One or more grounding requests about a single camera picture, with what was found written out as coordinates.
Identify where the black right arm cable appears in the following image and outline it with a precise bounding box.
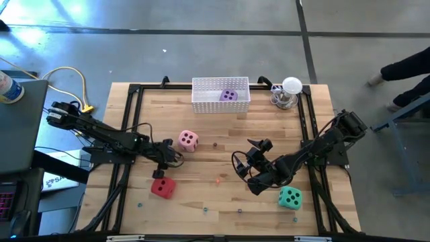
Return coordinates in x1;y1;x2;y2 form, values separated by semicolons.
230;150;258;185

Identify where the person's shoe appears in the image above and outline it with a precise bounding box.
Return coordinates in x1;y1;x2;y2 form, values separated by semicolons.
366;72;384;87
385;100;402;113

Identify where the white bottle blue label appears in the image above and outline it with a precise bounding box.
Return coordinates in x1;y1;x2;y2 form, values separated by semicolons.
0;70;26;104

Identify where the black lower desk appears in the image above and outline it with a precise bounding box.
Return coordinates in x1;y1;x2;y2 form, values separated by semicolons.
0;167;46;238

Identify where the large green foam die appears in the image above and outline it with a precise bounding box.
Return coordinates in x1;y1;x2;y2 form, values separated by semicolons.
277;186;303;211

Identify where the white printed box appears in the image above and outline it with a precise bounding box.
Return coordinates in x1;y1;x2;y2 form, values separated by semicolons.
42;149;83;193

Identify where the white perforated basket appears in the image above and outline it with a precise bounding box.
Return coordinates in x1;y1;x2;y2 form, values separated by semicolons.
191;76;251;114

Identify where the black desk support bar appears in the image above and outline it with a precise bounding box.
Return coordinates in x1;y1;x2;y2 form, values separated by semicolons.
32;149;91;185

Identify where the person's leg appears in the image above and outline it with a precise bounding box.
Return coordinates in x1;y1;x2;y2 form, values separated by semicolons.
380;46;430;82
392;76;430;108

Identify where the large pink foam die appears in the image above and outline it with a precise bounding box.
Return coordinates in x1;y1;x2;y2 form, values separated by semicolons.
177;130;200;153

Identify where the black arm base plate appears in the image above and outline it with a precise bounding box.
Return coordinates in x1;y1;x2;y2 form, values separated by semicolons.
82;138;137;165
300;139;350;167

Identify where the large red foam die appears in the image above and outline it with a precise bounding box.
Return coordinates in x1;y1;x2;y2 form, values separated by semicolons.
150;176;177;200

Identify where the large purple foam die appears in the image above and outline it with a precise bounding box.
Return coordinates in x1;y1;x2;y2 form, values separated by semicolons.
219;88;239;102

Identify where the grey side desk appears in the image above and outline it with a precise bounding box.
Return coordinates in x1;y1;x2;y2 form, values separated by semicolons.
0;79;50;175

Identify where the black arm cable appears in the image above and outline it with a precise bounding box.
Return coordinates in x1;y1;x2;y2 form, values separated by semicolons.
230;150;258;185
119;122;185;169

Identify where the backlit black keyboard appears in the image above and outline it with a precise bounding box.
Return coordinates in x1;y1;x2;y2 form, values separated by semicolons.
0;191;16;223

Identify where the yellow cable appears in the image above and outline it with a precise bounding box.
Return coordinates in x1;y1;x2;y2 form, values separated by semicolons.
0;56;95;114

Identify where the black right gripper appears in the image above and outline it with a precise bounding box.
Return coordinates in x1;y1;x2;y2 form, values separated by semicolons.
233;138;277;197

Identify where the white bracket bar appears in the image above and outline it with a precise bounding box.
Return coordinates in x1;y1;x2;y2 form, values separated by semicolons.
294;236;332;242
106;235;145;242

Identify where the black computer mouse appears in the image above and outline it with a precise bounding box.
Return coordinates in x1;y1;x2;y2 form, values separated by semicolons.
9;210;32;238

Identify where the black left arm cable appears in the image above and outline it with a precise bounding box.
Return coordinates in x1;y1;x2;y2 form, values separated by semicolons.
119;122;185;169

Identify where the white coiled cable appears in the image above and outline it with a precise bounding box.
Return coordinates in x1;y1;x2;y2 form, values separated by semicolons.
270;84;286;106

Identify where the blue metal stand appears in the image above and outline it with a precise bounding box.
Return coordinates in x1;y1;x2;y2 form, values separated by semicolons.
370;95;430;198

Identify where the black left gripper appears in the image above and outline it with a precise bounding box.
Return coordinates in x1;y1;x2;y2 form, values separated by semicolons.
145;138;185;179

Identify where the black aluminium table frame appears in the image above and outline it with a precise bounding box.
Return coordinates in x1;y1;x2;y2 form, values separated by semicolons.
75;75;362;236

